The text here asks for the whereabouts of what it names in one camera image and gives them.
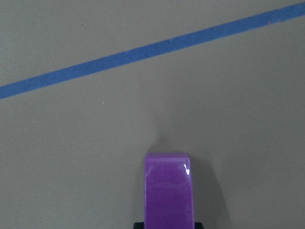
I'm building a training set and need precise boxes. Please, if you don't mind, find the purple trapezoid block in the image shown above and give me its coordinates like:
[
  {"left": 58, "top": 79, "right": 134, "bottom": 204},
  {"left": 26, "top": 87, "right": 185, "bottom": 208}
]
[{"left": 144, "top": 152, "right": 195, "bottom": 229}]

